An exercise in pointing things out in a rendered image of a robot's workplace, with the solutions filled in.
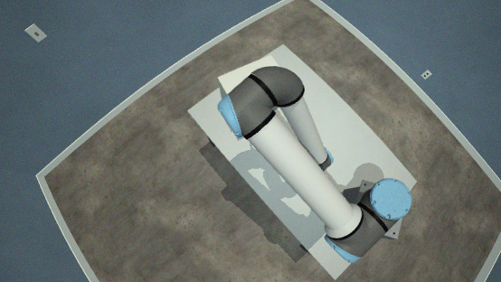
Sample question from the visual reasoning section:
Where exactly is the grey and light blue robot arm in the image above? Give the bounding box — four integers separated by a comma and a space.
218, 66, 411, 263

